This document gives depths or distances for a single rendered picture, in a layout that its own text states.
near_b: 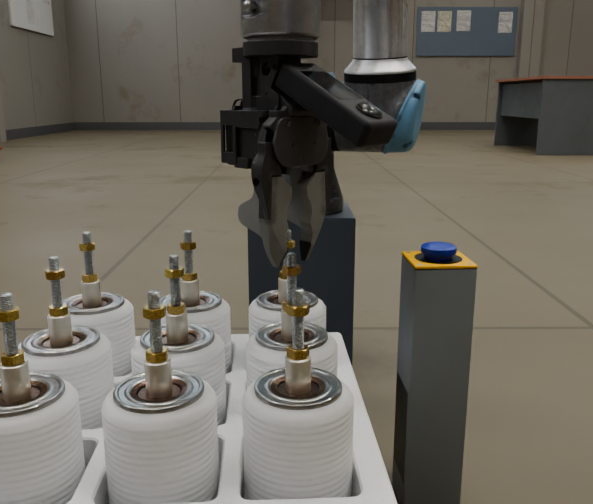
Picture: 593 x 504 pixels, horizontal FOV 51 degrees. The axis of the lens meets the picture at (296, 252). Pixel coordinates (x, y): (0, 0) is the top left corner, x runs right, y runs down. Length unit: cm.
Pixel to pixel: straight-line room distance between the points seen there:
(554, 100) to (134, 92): 648
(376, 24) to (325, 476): 69
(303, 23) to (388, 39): 43
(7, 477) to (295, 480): 23
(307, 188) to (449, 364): 27
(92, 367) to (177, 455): 17
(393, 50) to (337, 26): 902
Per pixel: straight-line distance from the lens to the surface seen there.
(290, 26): 58
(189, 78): 1008
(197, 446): 53
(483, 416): 107
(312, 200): 62
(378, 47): 101
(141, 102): 1022
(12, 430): 54
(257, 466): 54
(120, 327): 76
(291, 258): 62
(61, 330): 67
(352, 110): 54
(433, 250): 71
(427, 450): 78
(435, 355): 73
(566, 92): 598
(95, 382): 66
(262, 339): 64
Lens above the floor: 49
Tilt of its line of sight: 14 degrees down
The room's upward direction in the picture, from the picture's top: straight up
